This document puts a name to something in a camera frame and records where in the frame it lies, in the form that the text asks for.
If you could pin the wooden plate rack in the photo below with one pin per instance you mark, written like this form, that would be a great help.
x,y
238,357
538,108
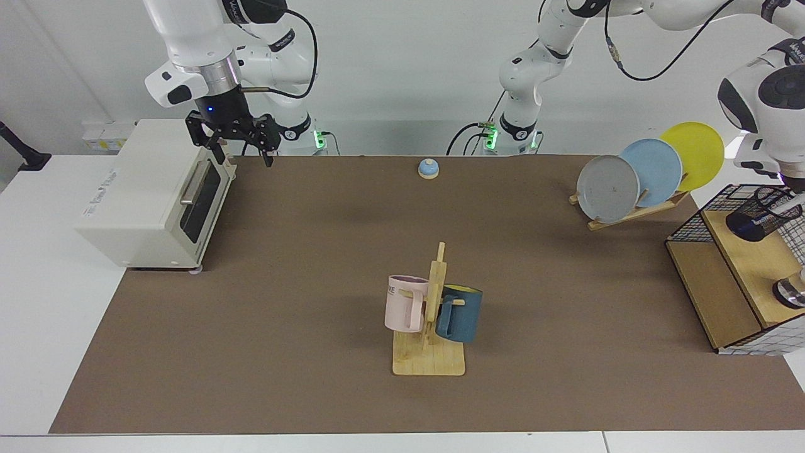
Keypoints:
x,y
629,217

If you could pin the black mesh pen holder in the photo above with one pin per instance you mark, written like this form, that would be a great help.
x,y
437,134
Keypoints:
x,y
739,231

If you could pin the yellow plate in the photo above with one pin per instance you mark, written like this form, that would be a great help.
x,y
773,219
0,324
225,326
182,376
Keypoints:
x,y
698,151

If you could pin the dark blue cup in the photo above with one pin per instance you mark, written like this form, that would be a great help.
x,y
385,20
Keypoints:
x,y
465,314

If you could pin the brown table cloth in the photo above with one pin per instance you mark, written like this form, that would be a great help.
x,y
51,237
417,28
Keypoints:
x,y
251,346

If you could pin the light blue plate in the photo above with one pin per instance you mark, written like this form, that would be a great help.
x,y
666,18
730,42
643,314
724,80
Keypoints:
x,y
657,167

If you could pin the pink cup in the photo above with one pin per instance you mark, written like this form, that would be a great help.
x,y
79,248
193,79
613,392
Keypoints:
x,y
397,308

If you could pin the wooden cup stand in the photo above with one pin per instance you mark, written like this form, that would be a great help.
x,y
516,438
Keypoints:
x,y
427,362

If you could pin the white marker with blue cap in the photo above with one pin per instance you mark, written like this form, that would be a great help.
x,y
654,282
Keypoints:
x,y
758,223

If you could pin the grey plate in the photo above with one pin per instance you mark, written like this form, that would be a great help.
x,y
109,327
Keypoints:
x,y
607,189

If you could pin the small blue round bell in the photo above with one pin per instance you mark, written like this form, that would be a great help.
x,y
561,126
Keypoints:
x,y
428,168

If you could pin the pale toaster oven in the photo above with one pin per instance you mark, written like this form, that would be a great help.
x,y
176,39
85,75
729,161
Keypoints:
x,y
144,189

